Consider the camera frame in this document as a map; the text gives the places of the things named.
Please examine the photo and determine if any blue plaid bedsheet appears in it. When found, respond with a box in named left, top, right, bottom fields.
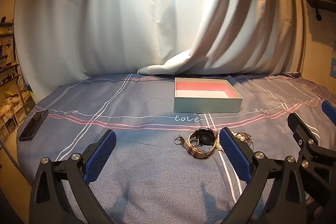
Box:
left=16, top=72, right=336, bottom=224

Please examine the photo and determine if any white curtain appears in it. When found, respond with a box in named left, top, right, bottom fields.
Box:
left=14, top=0, right=306, bottom=76

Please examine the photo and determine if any wristwatch with tan leather strap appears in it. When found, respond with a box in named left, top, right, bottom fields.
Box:
left=188, top=128, right=219, bottom=160

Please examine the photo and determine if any white box with pink lining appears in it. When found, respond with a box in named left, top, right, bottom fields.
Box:
left=174, top=77, right=243, bottom=113

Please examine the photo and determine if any wooden shelf rack with goods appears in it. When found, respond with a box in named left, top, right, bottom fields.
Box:
left=0, top=16, right=27, bottom=143

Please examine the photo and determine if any pearl bracelet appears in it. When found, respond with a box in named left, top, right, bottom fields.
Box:
left=214, top=132, right=244, bottom=152

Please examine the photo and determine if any black smartphone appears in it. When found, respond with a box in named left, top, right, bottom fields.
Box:
left=18, top=110, right=49, bottom=141

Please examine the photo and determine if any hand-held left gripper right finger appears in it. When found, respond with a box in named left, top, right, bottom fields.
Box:
left=219, top=127, right=307, bottom=224

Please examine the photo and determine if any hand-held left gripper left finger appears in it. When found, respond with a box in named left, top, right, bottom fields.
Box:
left=29, top=129, right=117, bottom=224

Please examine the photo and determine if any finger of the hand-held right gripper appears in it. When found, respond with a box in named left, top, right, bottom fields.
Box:
left=321, top=101, right=336, bottom=123
left=287, top=113, right=336, bottom=197

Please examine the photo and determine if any grey cable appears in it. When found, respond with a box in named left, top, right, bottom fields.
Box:
left=0, top=135, right=21, bottom=170

